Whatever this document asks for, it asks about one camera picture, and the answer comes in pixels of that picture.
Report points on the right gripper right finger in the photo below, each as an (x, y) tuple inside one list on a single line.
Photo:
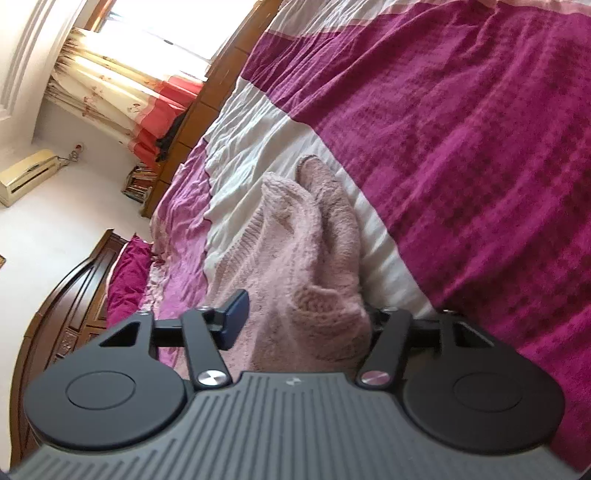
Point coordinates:
[(459, 385)]

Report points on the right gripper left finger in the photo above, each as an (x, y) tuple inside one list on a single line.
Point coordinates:
[(131, 382)]

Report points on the pink knitted sweater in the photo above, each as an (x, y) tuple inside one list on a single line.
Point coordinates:
[(298, 258)]

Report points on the wooden headboard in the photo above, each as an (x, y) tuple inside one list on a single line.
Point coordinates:
[(72, 314)]

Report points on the magenta pillow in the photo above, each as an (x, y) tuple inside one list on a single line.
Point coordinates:
[(128, 280)]

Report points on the stack of books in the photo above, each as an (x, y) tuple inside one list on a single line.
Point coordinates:
[(138, 183)]

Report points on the cream air conditioner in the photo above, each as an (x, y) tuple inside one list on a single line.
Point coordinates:
[(27, 174)]

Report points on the pink floral bed quilt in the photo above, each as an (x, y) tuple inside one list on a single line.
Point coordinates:
[(461, 133)]

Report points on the floral red-hem curtain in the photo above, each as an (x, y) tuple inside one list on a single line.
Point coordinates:
[(134, 91)]

